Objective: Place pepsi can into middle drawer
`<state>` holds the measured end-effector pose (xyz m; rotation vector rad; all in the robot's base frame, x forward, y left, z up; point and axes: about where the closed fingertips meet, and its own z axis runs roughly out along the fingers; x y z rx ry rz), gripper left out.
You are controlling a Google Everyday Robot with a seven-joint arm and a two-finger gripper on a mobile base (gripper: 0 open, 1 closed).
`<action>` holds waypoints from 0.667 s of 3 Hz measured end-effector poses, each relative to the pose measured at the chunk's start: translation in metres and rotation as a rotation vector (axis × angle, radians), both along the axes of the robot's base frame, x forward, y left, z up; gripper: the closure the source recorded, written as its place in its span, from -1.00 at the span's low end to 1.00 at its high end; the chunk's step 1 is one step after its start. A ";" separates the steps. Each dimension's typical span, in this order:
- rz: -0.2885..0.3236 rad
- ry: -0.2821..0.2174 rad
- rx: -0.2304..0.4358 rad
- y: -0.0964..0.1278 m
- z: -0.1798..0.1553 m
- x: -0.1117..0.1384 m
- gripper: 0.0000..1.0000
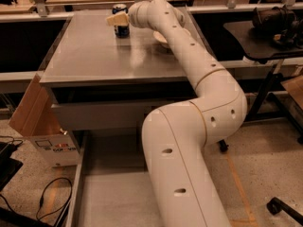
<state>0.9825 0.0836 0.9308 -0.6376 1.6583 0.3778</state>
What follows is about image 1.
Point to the black side table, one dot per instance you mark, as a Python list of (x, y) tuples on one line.
[(257, 46)]

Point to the blue pepsi can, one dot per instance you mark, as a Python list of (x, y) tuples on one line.
[(121, 31)]

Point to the grey top drawer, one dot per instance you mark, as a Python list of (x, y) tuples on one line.
[(103, 116)]

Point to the black case at left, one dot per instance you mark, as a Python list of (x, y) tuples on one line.
[(8, 166)]

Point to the black chair caster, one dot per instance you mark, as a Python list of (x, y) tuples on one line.
[(275, 206)]

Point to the black device on table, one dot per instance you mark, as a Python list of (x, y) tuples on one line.
[(282, 24)]

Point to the open grey middle drawer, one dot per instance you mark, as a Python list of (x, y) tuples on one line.
[(112, 187)]

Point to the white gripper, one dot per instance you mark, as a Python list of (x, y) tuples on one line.
[(133, 17)]

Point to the grey drawer cabinet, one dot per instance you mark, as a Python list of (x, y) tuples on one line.
[(91, 64)]

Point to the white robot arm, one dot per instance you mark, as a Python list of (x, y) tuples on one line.
[(174, 135)]

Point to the cardboard box with label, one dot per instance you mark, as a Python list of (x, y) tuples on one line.
[(36, 122)]

